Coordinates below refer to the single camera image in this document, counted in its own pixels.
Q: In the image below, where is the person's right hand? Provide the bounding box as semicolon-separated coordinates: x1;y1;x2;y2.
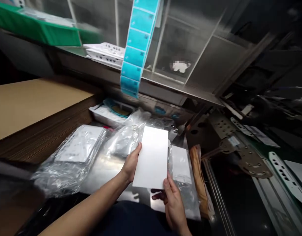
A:
151;171;189;234

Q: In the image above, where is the person's left hand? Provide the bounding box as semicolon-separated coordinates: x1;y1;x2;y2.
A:
119;142;143;184

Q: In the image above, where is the white rectangular card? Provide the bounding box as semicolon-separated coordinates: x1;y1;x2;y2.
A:
132;126;169;190

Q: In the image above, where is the crumpled clear plastic bag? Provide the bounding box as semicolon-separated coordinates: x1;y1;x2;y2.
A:
104;109;175;158

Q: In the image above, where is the brown paper packet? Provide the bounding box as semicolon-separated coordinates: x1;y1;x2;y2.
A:
189;144;215;220

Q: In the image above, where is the white card in plastic sleeve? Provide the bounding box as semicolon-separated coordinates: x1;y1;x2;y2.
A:
168;144;201;221

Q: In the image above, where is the person's body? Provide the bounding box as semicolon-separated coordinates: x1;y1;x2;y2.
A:
91;200;173;236

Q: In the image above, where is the white plastic tray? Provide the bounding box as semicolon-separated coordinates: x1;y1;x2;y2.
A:
89;98;136;128

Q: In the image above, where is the small silver metal cylinder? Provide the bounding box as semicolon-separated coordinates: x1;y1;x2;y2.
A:
170;125;179;141

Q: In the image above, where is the clear bag of white cards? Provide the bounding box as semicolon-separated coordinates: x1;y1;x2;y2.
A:
30;124;108;198

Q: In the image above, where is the stack of brown cardboard sheets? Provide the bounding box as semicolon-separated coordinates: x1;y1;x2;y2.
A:
0;77;100;165

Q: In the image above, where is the stack of white printed boxes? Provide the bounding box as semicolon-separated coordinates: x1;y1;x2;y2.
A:
82;42;127;67

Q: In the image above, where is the white perforated plastic strip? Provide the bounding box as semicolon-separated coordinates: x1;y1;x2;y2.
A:
268;151;302;208

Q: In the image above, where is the strip of blue labels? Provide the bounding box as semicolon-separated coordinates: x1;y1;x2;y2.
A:
120;0;161;99

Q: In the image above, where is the metal shelf with dividers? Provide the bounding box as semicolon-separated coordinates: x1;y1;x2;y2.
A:
55;0;254;108

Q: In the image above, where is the green plastic bin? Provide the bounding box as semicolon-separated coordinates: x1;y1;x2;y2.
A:
0;1;102;47

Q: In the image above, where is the metal perforated bracket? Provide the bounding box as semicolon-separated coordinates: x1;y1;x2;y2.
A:
210;115;273;179

